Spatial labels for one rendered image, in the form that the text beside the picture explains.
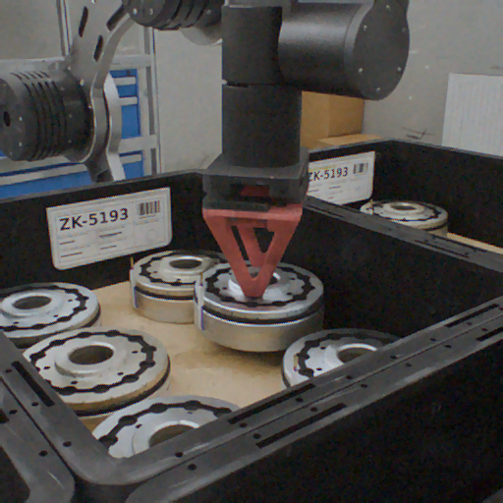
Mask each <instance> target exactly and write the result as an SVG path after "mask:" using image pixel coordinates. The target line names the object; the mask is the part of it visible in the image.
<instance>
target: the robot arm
mask: <svg viewBox="0 0 503 503"><path fill-rule="evenodd" d="M409 2H410V0H225V6H222V80H224V81H227V82H226V84H223V85H222V153H221V154H220V155H219V156H218V157H216V158H215V159H214V160H213V161H212V162H211V163H210V165H209V166H208V168H207V169H206V170H205V171H203V172H202V184H203V191H204V192H206V193H208V194H207V195H206V196H204V197H203V199H202V216H203V219H205V221H206V222H207V224H208V226H209V229H210V231H211V232H212V234H213V236H214V238H215V241H217V242H218V244H219V246H220V248H221V250H222V251H223V253H224V255H225V257H226V259H227V261H228V263H230V266H231V268H232V270H233V272H234V275H235V277H236V280H237V282H238V284H239V286H240V288H241V292H243V294H244V295H245V296H246V297H259V298H260V297H262V296H263V294H264V292H265V289H266V287H268V285H269V283H270V281H271V277H272V275H273V273H274V271H275V269H276V267H277V264H278V262H280V260H281V258H282V256H283V254H284V251H285V248H286V247H287V245H288V243H289V241H290V238H291V236H293V234H294V232H295V230H296V228H297V225H298V223H299V221H300V218H301V215H302V208H301V206H302V204H303V202H304V201H305V198H306V196H307V193H308V189H309V176H310V174H309V173H308V169H309V147H304V146H300V144H301V121H302V91H309V92H317V94H320V93H324V95H333V96H341V97H349V98H356V99H364V100H372V101H378V100H382V99H385V98H386V97H388V95H389V94H390V93H391V92H392V91H393V90H394V89H396V87H397V86H398V83H399V82H400V80H401V78H402V76H403V73H404V70H405V67H407V62H408V58H409V51H410V29H409V24H408V19H407V14H408V8H409ZM271 202H275V203H284V204H286V205H287V206H271ZM230 225H237V228H238V230H239V233H240V236H241V238H243V242H244V245H245V247H246V250H247V254H248V256H249V259H250V262H251V267H261V268H260V271H259V273H258V275H257V277H251V276H250V274H249V271H248V269H247V265H246V263H245V261H244V258H243V256H242V255H241V252H240V250H239V247H238V245H237V242H236V239H235V237H234V234H233V232H232V229H231V226H230ZM252 226H255V228H266V229H268V231H272V232H275V234H274V236H273V239H272V242H271V244H270V246H269V248H268V251H266V252H265V253H262V251H261V250H260V248H259V245H258V242H257V238H256V235H255V232H254V231H253V228H252Z"/></svg>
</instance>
